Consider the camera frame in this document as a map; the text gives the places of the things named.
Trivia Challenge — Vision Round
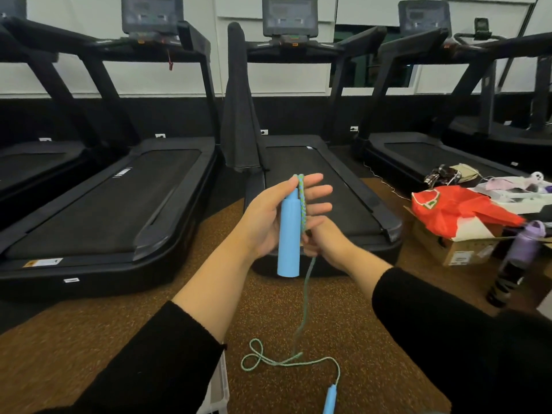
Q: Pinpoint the beige face mask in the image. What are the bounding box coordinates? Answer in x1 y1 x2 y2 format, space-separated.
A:
448 163 483 184

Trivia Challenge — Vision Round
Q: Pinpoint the red plastic bag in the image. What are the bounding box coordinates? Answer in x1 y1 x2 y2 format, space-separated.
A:
411 185 527 240

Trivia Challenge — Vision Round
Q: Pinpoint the person's left forearm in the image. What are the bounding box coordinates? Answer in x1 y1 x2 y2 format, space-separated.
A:
37 236 260 414

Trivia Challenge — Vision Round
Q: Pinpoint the cardboard box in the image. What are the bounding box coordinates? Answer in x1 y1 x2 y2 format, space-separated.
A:
403 205 507 267

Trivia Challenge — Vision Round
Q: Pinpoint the white plastic basket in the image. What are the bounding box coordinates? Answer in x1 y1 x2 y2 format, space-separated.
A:
196 351 230 414

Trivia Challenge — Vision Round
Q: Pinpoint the thin white cable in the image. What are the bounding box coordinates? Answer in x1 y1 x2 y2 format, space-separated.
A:
363 161 411 201

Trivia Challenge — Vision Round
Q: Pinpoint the dark grey towel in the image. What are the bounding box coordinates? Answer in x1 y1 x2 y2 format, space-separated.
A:
220 22 265 173

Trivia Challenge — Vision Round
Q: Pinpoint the person's left hand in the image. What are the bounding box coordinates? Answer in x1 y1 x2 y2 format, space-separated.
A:
235 173 334 262

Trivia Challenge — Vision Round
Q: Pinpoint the purple black water bottle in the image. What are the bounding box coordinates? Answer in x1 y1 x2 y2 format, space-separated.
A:
486 220 547 308

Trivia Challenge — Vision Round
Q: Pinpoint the black treadmill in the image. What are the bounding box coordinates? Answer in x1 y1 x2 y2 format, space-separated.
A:
0 0 102 231
353 0 533 196
0 0 221 294
226 0 404 278
444 17 552 175

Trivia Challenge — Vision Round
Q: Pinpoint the person's right forearm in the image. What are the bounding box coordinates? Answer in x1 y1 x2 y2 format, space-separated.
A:
344 250 552 414

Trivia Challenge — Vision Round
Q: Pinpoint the pink cloth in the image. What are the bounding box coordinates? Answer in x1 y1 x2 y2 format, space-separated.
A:
483 176 540 192

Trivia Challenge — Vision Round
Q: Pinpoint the blue green jump rope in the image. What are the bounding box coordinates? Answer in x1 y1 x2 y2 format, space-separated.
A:
240 173 341 414

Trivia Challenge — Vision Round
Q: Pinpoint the person's right hand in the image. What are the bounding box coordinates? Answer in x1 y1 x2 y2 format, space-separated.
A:
301 215 359 273

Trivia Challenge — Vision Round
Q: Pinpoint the dark window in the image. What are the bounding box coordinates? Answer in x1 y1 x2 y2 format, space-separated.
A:
330 24 417 89

